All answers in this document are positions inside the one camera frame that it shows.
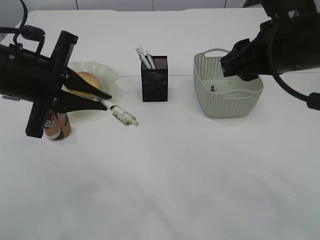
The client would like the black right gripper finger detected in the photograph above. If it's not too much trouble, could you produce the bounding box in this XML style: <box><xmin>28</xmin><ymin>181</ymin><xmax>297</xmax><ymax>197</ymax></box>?
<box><xmin>220</xmin><ymin>38</ymin><xmax>262</xmax><ymax>77</ymax></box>
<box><xmin>238</xmin><ymin>73</ymin><xmax>259</xmax><ymax>82</ymax></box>

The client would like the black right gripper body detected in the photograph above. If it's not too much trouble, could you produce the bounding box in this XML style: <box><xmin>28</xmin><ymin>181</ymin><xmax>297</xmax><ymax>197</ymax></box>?
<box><xmin>256</xmin><ymin>9</ymin><xmax>320</xmax><ymax>75</ymax></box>

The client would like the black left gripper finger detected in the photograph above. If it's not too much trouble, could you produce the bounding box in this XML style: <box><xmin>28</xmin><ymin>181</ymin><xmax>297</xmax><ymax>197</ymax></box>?
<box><xmin>63</xmin><ymin>67</ymin><xmax>112</xmax><ymax>100</ymax></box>
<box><xmin>56</xmin><ymin>90</ymin><xmax>107</xmax><ymax>113</ymax></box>

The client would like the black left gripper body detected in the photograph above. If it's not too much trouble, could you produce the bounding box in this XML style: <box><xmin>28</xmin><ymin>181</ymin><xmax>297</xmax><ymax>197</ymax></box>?
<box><xmin>9</xmin><ymin>30</ymin><xmax>79</xmax><ymax>138</ymax></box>

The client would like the bread roll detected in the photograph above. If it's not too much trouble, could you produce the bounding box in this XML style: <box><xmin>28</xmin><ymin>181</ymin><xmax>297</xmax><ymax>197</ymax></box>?
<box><xmin>66</xmin><ymin>71</ymin><xmax>103</xmax><ymax>98</ymax></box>

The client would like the brown coffee bottle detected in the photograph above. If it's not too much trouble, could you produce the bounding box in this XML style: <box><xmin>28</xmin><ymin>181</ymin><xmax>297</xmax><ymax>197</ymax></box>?
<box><xmin>43</xmin><ymin>110</ymin><xmax>72</xmax><ymax>141</ymax></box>

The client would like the cream white pen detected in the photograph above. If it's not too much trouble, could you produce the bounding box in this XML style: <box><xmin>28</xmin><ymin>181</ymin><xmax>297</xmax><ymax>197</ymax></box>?
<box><xmin>99</xmin><ymin>98</ymin><xmax>140</xmax><ymax>127</ymax></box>

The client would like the clear plastic ruler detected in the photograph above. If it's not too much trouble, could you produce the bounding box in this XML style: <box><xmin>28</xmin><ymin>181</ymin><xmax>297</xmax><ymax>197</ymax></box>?
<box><xmin>135</xmin><ymin>47</ymin><xmax>145</xmax><ymax>57</ymax></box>

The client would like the blue grey pen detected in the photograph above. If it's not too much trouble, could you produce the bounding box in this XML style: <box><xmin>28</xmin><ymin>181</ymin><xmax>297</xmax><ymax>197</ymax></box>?
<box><xmin>139</xmin><ymin>56</ymin><xmax>151</xmax><ymax>70</ymax></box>

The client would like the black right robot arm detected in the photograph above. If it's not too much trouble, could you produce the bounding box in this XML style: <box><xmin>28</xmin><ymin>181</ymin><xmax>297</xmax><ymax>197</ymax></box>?
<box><xmin>220</xmin><ymin>0</ymin><xmax>320</xmax><ymax>81</ymax></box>

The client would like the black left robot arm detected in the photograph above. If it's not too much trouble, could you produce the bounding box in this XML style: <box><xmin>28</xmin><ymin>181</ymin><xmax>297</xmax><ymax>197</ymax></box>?
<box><xmin>0</xmin><ymin>25</ymin><xmax>111</xmax><ymax>138</ymax></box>

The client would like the light green woven basket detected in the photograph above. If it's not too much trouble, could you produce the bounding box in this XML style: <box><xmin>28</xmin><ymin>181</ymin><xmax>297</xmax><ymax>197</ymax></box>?
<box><xmin>193</xmin><ymin>48</ymin><xmax>264</xmax><ymax>119</ymax></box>

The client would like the pale green wavy plate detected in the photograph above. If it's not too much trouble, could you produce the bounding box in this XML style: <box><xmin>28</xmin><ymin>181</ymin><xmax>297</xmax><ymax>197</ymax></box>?
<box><xmin>59</xmin><ymin>61</ymin><xmax>119</xmax><ymax>102</ymax></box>

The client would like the black pen holder box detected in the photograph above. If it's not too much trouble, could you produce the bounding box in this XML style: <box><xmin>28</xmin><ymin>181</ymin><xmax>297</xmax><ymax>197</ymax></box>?
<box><xmin>140</xmin><ymin>55</ymin><xmax>169</xmax><ymax>102</ymax></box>

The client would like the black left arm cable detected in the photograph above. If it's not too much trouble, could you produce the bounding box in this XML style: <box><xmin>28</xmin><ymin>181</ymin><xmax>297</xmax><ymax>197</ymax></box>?
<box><xmin>0</xmin><ymin>0</ymin><xmax>46</xmax><ymax>55</ymax></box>

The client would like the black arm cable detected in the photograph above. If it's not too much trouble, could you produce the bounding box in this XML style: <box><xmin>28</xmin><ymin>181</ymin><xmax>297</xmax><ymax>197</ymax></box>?
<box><xmin>0</xmin><ymin>0</ymin><xmax>46</xmax><ymax>55</ymax></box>
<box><xmin>268</xmin><ymin>14</ymin><xmax>320</xmax><ymax>111</ymax></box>

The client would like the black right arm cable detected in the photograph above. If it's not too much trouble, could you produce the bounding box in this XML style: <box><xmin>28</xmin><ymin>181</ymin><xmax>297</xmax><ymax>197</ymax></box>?
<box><xmin>268</xmin><ymin>14</ymin><xmax>320</xmax><ymax>111</ymax></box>

